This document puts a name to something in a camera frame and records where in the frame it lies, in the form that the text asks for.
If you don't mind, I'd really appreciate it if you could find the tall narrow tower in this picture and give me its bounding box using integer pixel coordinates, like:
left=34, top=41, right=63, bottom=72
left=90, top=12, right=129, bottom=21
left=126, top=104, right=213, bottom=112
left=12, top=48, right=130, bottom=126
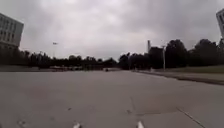
left=147, top=39, right=152, bottom=54

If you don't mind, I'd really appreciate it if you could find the pole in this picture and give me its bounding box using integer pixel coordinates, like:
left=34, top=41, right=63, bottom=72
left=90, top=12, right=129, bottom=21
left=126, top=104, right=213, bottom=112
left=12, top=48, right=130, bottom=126
left=161, top=44, right=167, bottom=71

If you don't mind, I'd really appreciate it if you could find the group of dark trees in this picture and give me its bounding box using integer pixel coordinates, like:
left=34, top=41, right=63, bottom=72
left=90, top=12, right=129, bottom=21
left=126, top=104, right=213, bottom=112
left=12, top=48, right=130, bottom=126
left=117, top=38, right=224, bottom=71

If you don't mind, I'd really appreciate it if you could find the row of dark trees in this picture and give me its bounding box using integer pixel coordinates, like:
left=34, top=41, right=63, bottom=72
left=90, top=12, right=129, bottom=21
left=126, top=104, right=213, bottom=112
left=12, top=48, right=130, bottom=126
left=0, top=48, right=119, bottom=70

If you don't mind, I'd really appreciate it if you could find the raised kerb strip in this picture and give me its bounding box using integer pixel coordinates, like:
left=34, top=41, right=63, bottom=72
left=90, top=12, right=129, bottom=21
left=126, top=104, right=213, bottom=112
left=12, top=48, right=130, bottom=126
left=133, top=69, right=224, bottom=86

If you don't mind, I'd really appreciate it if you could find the grass strip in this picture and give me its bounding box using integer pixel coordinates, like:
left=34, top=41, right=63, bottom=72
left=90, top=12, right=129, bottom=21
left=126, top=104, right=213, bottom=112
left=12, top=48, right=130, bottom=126
left=156, top=64, right=224, bottom=75

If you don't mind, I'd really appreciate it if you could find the pale building with window grid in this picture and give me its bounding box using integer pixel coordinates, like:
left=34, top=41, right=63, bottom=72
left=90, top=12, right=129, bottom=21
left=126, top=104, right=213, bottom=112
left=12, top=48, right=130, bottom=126
left=0, top=12, right=25, bottom=52

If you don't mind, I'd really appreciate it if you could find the pale building corner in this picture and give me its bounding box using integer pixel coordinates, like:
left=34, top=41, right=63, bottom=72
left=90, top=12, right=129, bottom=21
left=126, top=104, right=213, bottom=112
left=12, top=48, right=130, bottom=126
left=215, top=8, right=224, bottom=38

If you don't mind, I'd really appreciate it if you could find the lamp post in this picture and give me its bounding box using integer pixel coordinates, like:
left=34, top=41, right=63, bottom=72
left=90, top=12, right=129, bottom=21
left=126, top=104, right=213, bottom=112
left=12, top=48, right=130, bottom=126
left=52, top=41, right=59, bottom=58

